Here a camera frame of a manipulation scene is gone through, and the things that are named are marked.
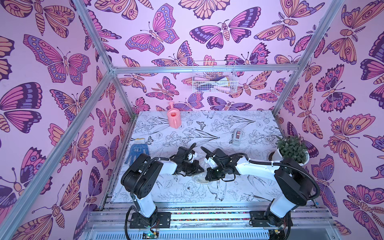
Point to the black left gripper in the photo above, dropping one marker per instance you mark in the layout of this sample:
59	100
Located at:
195	167

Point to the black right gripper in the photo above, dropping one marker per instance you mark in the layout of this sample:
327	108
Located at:
212	168

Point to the clear bubble wrap sheet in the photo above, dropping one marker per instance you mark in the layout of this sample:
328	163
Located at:
201	177

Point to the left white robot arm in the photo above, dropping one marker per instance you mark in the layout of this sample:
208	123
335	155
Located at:
142	175

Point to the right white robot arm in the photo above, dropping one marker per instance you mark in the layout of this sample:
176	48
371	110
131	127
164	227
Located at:
296	184

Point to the tape dispenser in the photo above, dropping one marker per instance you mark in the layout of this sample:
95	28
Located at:
237	137

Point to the blue dotted work glove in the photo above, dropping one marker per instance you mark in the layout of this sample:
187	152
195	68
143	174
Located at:
139	147

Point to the pink plastic watering can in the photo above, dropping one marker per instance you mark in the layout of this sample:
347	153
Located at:
174	116

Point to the green potted plant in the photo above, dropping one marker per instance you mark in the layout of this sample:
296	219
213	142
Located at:
293	148

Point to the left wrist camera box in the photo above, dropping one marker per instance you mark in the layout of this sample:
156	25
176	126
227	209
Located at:
186	154

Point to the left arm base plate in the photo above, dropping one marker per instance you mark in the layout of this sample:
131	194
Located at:
160	220

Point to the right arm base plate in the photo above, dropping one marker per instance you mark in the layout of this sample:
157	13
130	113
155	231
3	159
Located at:
263	219

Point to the white wire wall basket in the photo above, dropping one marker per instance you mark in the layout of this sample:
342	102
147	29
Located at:
214	77

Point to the aluminium frame post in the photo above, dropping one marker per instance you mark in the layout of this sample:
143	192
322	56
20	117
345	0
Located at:
88	22

